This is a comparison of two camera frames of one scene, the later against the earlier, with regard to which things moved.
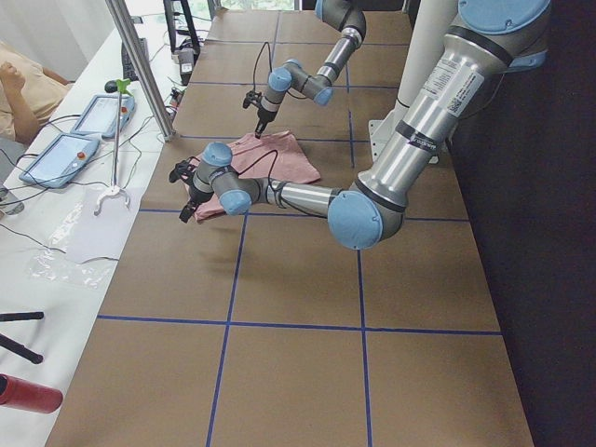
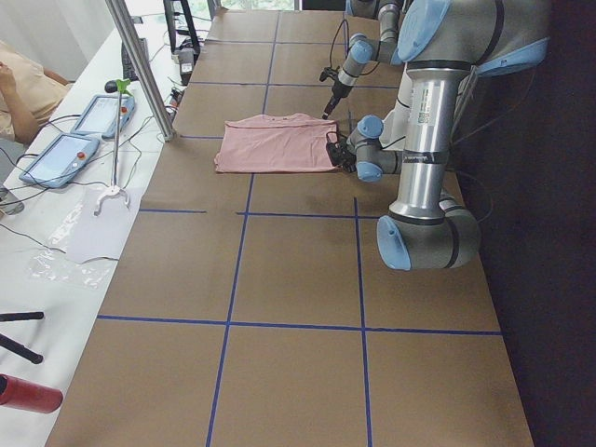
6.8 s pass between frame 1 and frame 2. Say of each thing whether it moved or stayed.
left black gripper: moved
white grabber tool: stayed
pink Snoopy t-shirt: moved
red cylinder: stayed
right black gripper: moved
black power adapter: stayed
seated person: stayed
